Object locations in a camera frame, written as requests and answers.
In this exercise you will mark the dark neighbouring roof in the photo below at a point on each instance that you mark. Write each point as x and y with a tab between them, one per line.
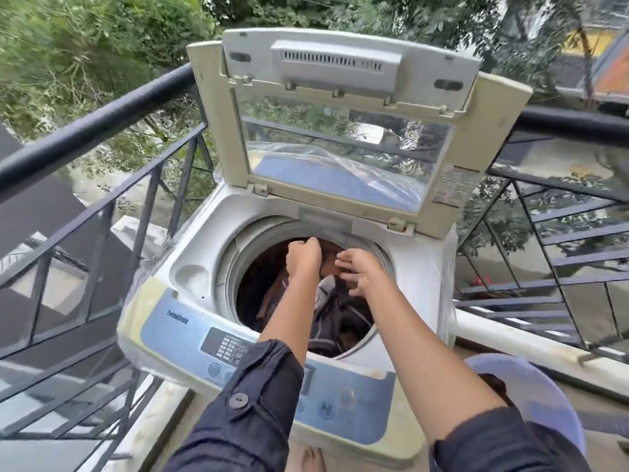
44	211

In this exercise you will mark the person's dark right sleeve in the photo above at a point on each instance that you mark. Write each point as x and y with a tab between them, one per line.
501	447

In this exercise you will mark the green trees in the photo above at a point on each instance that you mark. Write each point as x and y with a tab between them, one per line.
98	39

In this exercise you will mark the person's dark left sleeve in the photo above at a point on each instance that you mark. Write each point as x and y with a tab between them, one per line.
236	422

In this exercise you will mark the person's dark sleeve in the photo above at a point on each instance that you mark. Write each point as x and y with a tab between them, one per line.
501	447
236	422

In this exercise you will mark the black metal balcony railing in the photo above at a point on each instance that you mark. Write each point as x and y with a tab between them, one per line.
98	127

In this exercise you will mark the person's left hand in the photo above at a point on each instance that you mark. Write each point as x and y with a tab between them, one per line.
304	258

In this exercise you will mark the lavender plastic laundry basin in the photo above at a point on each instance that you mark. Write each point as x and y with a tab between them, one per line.
540	388

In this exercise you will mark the person's left foot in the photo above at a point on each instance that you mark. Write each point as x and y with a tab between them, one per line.
313	462

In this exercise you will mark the person's right forearm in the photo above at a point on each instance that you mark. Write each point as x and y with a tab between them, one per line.
432	368

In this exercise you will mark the white concrete balcony ledge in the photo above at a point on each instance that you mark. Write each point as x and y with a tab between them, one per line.
530	346

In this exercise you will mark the orange yellow building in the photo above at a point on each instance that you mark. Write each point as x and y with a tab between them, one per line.
614	73

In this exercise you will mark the black garment with white print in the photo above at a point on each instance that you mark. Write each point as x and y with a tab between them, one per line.
339	314

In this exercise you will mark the small red object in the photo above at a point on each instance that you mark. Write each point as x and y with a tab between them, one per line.
479	281

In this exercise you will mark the person's left forearm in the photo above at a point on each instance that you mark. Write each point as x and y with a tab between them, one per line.
287	324

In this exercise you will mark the person's right hand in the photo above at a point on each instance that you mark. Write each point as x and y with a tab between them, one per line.
361	272

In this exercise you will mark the beige blue washing machine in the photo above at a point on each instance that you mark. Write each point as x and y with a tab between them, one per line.
177	334

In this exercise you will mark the rust brown garment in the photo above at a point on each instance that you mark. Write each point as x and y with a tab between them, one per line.
269	294

